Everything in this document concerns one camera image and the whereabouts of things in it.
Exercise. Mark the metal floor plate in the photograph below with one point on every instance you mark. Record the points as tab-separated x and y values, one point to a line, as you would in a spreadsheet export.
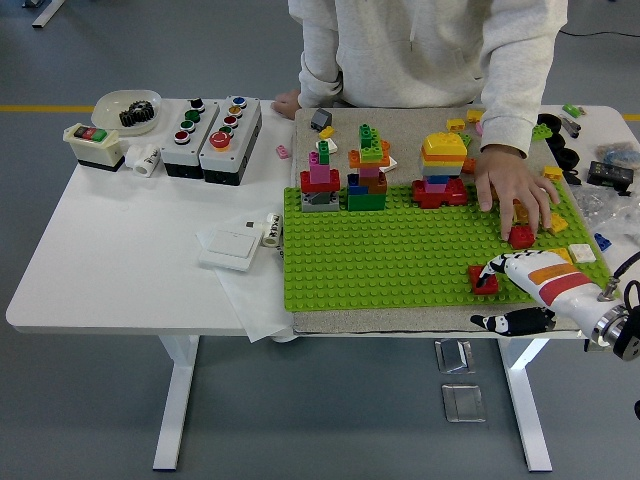
455	356
463	403

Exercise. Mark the yellow flat brick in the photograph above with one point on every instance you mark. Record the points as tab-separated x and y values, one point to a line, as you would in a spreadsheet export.
522	215
559	224

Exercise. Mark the green orange brown brick tower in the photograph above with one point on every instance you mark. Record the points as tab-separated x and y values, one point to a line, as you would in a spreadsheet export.
366	200

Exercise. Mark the red toy brick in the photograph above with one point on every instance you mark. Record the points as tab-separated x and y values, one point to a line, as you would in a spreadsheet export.
487	289
522	239

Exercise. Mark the black electronic module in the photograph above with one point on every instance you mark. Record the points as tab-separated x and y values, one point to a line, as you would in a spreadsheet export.
607	172

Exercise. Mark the black gear stack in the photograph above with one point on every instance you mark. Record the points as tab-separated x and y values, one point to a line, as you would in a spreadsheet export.
135	114

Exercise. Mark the grey sloped brick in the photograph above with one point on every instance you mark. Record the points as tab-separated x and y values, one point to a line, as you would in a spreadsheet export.
321	119

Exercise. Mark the grey metal tool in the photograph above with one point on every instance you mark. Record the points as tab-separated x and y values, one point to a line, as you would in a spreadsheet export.
571	127

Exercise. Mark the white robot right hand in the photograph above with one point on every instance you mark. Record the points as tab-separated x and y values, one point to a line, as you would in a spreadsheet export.
565	285

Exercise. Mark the small black bracket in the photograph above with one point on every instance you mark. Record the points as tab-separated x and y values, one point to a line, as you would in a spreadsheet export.
572	176

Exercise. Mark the person's left hand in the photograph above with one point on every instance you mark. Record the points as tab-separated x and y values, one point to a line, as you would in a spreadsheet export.
510	175

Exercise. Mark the white shallow bowl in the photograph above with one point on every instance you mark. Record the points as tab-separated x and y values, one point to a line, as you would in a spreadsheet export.
107	112

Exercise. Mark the white flat brick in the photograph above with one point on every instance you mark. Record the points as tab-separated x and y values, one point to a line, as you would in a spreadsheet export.
582	253

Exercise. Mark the yellow-topped layered brick tower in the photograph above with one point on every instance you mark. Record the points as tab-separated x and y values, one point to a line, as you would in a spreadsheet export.
442	150

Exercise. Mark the small yellow brick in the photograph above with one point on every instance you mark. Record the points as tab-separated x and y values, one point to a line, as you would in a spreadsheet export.
326	132

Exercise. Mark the three-button control box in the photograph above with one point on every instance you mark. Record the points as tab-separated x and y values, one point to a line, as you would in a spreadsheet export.
175	152

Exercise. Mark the person's right hand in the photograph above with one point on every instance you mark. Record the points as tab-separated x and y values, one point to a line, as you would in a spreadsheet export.
287	103

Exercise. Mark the small pink brick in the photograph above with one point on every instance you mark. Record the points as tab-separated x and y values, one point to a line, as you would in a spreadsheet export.
283	152

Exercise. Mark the white red-green switch box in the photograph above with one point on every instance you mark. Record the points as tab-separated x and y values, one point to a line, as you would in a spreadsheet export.
95	150

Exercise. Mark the long green brick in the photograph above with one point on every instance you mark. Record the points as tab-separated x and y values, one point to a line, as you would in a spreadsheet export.
544	133

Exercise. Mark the person's right forearm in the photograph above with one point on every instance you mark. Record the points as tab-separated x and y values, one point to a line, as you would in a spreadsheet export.
320	85

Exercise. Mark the white pipe tee fitting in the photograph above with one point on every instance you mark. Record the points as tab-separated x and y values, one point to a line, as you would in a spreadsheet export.
142	159

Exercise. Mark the plastic bag with blue part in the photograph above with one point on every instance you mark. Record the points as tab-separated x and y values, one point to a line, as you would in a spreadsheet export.
617	152

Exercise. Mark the green studded baseplate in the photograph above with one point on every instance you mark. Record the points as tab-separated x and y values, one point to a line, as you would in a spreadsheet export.
375	260

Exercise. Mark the white paper sheet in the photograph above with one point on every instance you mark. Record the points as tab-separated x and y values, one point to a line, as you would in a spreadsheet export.
250	305

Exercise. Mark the emergency stop control box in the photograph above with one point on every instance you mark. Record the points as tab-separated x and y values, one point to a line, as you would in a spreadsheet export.
245	135

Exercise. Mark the red pink green brick tower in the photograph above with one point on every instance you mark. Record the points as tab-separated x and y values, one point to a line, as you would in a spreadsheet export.
320	182

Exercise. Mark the small grey square chip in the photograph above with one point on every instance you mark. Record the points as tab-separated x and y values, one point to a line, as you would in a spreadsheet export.
251	224

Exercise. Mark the person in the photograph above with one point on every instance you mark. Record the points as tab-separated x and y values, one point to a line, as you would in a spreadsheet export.
415	50

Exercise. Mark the white table leg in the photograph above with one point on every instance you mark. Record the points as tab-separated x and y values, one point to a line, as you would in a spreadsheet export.
525	400
175	400

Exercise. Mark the orange long brick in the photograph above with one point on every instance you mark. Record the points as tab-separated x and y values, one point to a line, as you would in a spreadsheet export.
469	165

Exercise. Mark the white printed pipe coupling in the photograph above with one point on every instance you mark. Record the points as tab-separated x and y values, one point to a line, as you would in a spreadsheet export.
270	230

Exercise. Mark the white desk foot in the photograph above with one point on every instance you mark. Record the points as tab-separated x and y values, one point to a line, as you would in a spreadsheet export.
47	14

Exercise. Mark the person's left forearm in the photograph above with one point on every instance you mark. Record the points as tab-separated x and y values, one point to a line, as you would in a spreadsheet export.
515	110

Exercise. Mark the white wall switch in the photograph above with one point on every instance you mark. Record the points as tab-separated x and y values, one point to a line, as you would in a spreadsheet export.
227	250

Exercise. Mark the clear plastic bag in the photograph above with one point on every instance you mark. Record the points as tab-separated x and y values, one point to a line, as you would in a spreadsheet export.
620	215

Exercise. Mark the small blue brick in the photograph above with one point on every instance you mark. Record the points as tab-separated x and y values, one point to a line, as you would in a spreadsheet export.
602	241

